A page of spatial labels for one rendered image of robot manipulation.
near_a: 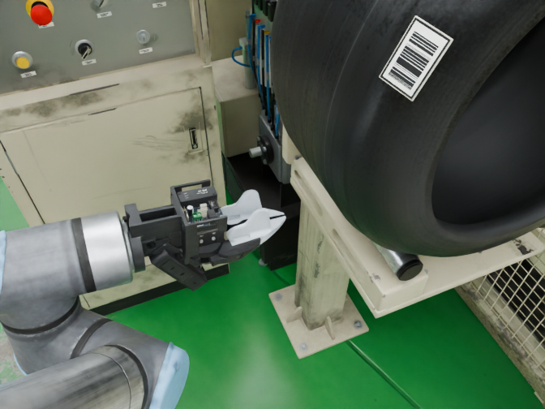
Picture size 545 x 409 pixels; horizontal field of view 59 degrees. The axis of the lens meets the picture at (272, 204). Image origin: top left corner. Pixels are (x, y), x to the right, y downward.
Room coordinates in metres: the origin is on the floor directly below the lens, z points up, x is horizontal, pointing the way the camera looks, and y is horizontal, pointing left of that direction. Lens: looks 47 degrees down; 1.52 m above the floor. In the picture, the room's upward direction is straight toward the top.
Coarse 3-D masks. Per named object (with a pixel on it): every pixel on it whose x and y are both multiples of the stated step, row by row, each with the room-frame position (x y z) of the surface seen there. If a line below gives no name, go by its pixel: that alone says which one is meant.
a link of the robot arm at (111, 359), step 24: (96, 336) 0.27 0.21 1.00; (120, 336) 0.27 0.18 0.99; (144, 336) 0.28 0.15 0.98; (72, 360) 0.21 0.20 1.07; (96, 360) 0.21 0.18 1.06; (120, 360) 0.22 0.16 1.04; (144, 360) 0.23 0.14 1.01; (168, 360) 0.24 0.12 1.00; (24, 384) 0.16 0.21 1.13; (48, 384) 0.16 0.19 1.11; (72, 384) 0.17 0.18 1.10; (96, 384) 0.18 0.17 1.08; (120, 384) 0.19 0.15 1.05; (144, 384) 0.21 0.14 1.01; (168, 384) 0.21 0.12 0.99; (0, 408) 0.13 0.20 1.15; (24, 408) 0.14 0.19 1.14; (48, 408) 0.14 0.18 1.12; (72, 408) 0.15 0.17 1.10; (96, 408) 0.16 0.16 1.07; (120, 408) 0.17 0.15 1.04; (144, 408) 0.19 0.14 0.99; (168, 408) 0.20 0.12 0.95
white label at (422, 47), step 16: (416, 16) 0.39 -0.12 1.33; (416, 32) 0.39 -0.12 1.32; (432, 32) 0.38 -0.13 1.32; (400, 48) 0.39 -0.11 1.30; (416, 48) 0.38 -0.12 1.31; (432, 48) 0.37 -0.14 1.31; (400, 64) 0.38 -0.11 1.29; (416, 64) 0.37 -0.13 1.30; (432, 64) 0.36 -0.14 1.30; (384, 80) 0.38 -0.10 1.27; (400, 80) 0.37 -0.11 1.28; (416, 80) 0.36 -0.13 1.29
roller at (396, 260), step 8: (384, 248) 0.47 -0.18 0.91; (384, 256) 0.46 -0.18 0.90; (392, 256) 0.45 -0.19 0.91; (400, 256) 0.44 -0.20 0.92; (408, 256) 0.44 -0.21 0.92; (416, 256) 0.44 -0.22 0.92; (392, 264) 0.44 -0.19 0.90; (400, 264) 0.43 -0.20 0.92; (408, 264) 0.43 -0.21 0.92; (416, 264) 0.43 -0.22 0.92; (400, 272) 0.42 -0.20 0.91; (408, 272) 0.42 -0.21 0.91; (416, 272) 0.43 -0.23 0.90
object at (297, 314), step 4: (300, 308) 0.84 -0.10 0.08; (296, 312) 0.84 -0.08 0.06; (300, 312) 0.84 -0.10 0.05; (292, 316) 0.83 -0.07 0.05; (296, 316) 0.84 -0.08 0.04; (300, 316) 0.84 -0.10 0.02; (328, 316) 0.81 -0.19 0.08; (288, 320) 0.83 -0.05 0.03; (292, 320) 0.83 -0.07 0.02; (328, 320) 0.80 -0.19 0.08; (328, 324) 0.79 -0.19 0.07; (328, 328) 0.79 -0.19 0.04; (332, 328) 0.79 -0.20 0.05; (328, 332) 0.79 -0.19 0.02; (332, 332) 0.78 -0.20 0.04; (332, 336) 0.77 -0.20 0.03
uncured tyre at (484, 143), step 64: (320, 0) 0.50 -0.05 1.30; (384, 0) 0.42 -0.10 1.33; (448, 0) 0.40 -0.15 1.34; (512, 0) 0.39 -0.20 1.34; (320, 64) 0.45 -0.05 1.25; (384, 64) 0.39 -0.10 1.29; (448, 64) 0.37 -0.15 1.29; (512, 64) 0.78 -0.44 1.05; (320, 128) 0.43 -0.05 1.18; (384, 128) 0.37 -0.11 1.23; (448, 128) 0.37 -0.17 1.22; (512, 128) 0.70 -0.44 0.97; (384, 192) 0.37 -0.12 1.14; (448, 192) 0.59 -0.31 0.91; (512, 192) 0.57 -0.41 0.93; (448, 256) 0.42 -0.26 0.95
